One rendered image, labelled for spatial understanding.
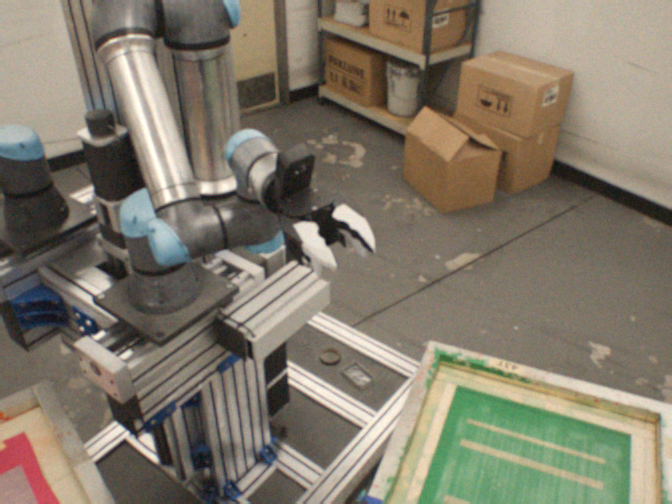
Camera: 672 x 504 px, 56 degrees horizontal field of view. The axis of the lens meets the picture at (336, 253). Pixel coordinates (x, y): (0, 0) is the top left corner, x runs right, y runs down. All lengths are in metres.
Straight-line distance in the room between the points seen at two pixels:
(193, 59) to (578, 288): 2.80
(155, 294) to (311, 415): 1.28
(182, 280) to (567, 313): 2.44
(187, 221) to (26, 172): 0.73
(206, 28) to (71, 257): 0.82
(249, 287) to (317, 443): 1.04
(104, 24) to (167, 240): 0.35
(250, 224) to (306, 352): 1.75
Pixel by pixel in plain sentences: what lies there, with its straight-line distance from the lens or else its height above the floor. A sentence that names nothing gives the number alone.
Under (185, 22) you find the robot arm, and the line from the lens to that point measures 1.12.
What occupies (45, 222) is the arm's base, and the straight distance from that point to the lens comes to 1.69.
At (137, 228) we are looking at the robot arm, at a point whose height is 1.46.
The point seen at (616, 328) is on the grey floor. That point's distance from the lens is 3.42.
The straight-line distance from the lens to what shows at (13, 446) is 1.62.
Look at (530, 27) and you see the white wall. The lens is 4.57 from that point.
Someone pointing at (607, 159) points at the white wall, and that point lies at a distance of 4.43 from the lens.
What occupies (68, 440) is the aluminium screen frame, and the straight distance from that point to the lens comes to 1.53.
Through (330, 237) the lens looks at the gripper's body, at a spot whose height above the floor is 1.63.
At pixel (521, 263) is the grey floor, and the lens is 3.70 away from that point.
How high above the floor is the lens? 2.11
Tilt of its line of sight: 36 degrees down
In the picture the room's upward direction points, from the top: straight up
